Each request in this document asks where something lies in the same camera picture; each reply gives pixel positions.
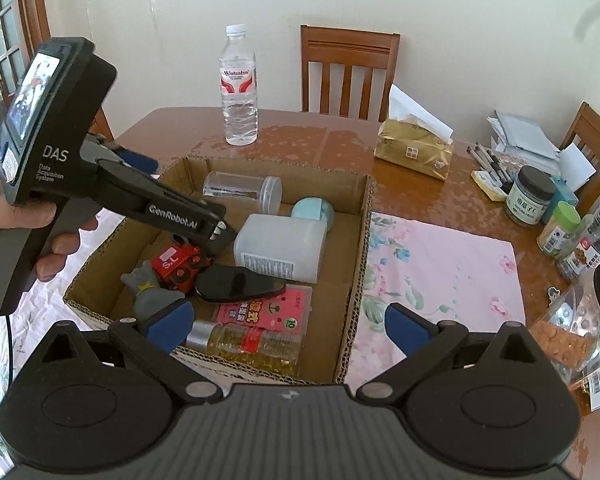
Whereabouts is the clear water bottle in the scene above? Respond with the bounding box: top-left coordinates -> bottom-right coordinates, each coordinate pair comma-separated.
219,24 -> 259,146

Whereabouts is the black glossy device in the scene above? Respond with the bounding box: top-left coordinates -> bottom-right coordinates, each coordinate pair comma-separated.
195,266 -> 287,304

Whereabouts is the gold tissue pack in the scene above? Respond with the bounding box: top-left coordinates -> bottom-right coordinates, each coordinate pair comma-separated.
373,84 -> 455,182

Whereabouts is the white plastic container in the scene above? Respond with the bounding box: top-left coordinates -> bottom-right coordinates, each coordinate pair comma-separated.
233,213 -> 328,283

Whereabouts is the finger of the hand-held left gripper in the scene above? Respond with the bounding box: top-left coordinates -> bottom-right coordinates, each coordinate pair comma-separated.
197,200 -> 239,257
87,132 -> 161,175

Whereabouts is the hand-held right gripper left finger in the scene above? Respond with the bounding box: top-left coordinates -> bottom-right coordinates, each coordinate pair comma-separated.
39,296 -> 217,404

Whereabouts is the green lid jar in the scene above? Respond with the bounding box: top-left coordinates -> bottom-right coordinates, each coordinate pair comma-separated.
537,201 -> 581,257

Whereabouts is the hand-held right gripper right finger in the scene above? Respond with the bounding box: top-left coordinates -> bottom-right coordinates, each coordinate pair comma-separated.
359,302 -> 547,404

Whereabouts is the stack of white papers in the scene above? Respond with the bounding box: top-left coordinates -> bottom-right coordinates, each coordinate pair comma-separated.
487,110 -> 598,193

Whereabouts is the wooden chair back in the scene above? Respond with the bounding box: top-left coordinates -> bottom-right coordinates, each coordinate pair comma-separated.
300,25 -> 401,122

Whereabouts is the red toy car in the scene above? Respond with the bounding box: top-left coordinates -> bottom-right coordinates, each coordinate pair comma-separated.
150,237 -> 216,293

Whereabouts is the group of black pens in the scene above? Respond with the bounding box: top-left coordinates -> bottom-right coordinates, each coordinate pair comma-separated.
467,142 -> 516,196

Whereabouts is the wooden chair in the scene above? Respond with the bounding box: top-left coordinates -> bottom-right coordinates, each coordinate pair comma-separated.
560,101 -> 600,211
300,25 -> 401,122

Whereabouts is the clear bag of pills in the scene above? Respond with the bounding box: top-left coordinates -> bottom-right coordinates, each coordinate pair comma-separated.
530,280 -> 600,392

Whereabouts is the teal small box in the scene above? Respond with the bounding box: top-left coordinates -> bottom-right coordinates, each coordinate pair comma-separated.
542,176 -> 579,223

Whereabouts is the grey figurine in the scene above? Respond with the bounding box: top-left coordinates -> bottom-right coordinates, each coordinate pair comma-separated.
120,259 -> 188,323

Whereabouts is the floral pink tablecloth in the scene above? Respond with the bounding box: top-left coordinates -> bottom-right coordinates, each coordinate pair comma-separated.
0,205 -> 528,466

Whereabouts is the dark lid glass jar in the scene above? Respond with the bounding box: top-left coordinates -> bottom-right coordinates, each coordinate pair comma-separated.
505,166 -> 557,227

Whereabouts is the wooden glass door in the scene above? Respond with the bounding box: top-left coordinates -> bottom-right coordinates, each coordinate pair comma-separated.
0,0 -> 116,143

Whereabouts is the yellow sticky note pad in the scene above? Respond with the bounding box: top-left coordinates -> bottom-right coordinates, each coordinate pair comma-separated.
472,170 -> 511,204

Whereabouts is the cardboard box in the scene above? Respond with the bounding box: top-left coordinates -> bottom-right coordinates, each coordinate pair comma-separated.
62,156 -> 376,386

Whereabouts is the clear plastic jar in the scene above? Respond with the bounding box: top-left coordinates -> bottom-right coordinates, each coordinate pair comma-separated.
202,170 -> 283,216

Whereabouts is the teal round case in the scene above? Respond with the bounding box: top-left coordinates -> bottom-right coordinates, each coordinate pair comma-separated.
291,197 -> 336,233

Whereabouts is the pink packet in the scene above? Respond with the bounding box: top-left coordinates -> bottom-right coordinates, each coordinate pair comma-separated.
214,284 -> 313,336

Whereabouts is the person's left hand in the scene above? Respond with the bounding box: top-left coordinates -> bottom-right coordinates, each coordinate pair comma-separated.
0,180 -> 100,284

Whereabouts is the jar with red label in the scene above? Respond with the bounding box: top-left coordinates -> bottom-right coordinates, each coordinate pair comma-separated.
555,237 -> 600,281

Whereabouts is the small bottle of gold capsules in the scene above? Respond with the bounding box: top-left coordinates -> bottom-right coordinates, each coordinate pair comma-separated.
186,319 -> 303,376

